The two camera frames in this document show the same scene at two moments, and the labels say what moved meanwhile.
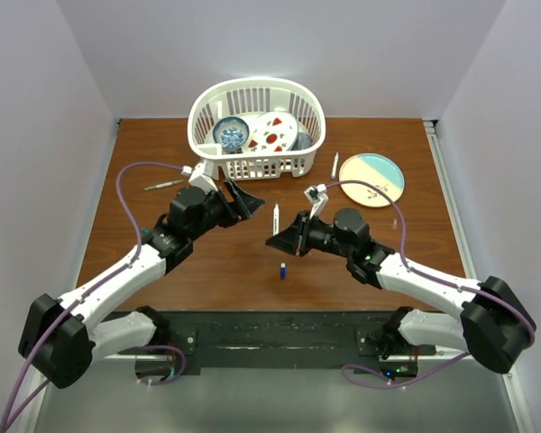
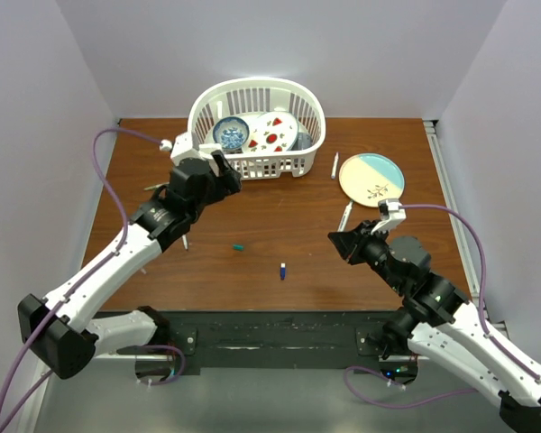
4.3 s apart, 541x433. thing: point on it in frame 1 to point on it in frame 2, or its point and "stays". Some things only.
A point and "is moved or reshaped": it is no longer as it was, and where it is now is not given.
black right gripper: x=295 y=239 to x=347 y=244
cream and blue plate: x=377 y=170 stays
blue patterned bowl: x=231 y=133 stays
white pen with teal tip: x=276 y=219 is moved or reshaped
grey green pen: x=164 y=184 stays
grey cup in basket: x=303 y=142 stays
